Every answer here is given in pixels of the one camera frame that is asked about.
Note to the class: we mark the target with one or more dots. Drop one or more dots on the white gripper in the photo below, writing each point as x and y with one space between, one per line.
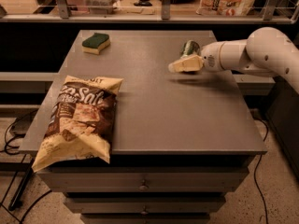
210 58

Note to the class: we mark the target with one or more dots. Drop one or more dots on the green soda can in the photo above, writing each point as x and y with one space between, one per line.
189 48

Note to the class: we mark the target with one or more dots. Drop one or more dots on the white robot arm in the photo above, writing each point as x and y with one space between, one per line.
267 52

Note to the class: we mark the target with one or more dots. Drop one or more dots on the green and yellow sponge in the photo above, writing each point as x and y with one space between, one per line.
95 43

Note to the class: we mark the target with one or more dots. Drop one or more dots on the grey drawer cabinet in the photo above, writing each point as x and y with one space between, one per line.
191 137

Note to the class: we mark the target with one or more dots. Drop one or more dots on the sea salt chips bag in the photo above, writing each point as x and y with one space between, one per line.
81 122

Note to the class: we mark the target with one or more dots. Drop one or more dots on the top drawer knob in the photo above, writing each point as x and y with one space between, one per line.
144 186

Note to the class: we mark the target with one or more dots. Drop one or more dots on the drawer knob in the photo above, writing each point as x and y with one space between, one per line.
144 211
144 186

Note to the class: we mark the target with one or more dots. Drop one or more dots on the metal shelf rail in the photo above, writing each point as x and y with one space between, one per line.
176 11

